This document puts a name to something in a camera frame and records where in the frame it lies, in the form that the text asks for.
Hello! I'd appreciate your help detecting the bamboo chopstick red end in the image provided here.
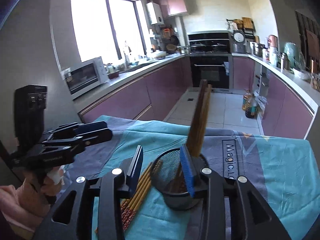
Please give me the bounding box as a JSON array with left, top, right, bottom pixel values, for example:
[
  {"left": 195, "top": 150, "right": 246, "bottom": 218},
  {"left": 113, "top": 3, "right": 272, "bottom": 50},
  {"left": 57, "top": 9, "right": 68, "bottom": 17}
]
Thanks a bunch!
[{"left": 120, "top": 163, "right": 152, "bottom": 225}]

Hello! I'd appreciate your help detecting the black mesh utensil cup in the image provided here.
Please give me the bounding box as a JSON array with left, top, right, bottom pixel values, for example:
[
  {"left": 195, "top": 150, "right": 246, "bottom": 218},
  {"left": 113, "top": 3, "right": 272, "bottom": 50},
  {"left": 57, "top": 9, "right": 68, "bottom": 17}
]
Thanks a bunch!
[{"left": 150, "top": 144, "right": 212, "bottom": 211}]

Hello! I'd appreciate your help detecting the dark brown chopstick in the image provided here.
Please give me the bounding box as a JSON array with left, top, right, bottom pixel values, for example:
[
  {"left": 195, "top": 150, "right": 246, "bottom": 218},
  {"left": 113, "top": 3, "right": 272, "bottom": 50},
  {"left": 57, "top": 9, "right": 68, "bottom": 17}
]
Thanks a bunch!
[{"left": 186, "top": 80, "right": 208, "bottom": 157}]

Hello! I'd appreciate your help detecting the left hand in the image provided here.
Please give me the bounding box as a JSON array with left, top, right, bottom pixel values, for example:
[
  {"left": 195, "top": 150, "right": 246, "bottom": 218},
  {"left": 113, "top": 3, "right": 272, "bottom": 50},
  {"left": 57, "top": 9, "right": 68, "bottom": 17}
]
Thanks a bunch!
[{"left": 1, "top": 166, "right": 64, "bottom": 231}]

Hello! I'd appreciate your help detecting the white microwave oven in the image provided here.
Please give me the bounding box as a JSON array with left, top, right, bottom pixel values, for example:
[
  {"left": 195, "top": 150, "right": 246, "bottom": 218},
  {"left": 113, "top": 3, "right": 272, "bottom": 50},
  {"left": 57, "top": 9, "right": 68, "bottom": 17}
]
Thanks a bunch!
[{"left": 61, "top": 57, "right": 109, "bottom": 100}]

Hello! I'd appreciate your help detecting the blue grey tablecloth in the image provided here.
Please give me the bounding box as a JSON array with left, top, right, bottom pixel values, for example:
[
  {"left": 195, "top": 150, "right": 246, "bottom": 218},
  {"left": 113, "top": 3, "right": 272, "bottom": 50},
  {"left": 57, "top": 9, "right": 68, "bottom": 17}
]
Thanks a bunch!
[{"left": 64, "top": 115, "right": 319, "bottom": 239}]

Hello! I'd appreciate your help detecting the window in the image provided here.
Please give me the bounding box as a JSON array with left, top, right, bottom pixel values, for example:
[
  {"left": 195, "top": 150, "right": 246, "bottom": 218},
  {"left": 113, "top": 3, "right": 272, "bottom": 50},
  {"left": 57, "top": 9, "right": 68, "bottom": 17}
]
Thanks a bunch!
[{"left": 71, "top": 0, "right": 151, "bottom": 64}]

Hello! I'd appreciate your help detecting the cooking oil bottle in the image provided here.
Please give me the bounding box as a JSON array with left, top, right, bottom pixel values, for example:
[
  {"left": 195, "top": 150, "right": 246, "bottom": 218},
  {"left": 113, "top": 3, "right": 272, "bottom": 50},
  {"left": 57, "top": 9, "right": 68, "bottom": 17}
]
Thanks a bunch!
[{"left": 242, "top": 90, "right": 257, "bottom": 119}]

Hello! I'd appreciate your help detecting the white water heater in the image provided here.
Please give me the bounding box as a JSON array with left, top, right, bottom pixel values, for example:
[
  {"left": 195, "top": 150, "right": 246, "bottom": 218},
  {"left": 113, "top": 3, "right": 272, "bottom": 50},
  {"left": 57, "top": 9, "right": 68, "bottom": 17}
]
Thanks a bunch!
[{"left": 146, "top": 2, "right": 164, "bottom": 25}]

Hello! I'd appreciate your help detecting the black built-in oven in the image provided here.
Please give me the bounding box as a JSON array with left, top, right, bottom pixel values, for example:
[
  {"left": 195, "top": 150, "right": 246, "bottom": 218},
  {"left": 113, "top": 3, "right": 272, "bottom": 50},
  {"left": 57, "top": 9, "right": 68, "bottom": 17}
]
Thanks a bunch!
[{"left": 190, "top": 56, "right": 229, "bottom": 89}]

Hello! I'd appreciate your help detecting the black range hood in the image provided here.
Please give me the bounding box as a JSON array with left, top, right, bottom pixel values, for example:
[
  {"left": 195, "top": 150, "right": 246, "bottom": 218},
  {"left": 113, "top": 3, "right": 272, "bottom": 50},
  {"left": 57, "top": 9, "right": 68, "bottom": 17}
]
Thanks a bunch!
[{"left": 188, "top": 31, "right": 231, "bottom": 54}]

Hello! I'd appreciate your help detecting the steel pot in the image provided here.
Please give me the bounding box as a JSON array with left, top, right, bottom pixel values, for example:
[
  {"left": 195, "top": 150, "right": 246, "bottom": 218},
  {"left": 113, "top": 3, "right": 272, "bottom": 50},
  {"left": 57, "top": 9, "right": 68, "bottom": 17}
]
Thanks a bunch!
[{"left": 250, "top": 42, "right": 265, "bottom": 57}]

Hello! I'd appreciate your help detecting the white rice cooker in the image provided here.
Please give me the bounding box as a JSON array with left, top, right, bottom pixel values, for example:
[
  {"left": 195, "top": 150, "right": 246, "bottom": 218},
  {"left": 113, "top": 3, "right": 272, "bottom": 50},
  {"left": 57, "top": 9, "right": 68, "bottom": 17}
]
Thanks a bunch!
[{"left": 232, "top": 30, "right": 246, "bottom": 54}]

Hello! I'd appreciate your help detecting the black camera box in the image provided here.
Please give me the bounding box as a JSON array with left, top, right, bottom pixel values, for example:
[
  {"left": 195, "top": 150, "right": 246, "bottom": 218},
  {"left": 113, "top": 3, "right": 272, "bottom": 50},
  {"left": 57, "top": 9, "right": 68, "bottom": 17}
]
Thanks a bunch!
[{"left": 14, "top": 85, "right": 47, "bottom": 147}]

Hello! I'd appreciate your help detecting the pink wall cabinet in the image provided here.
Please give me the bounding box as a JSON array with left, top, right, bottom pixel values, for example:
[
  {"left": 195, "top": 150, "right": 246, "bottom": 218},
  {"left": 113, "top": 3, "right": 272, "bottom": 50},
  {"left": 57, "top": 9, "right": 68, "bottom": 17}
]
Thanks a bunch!
[{"left": 159, "top": 0, "right": 188, "bottom": 17}]

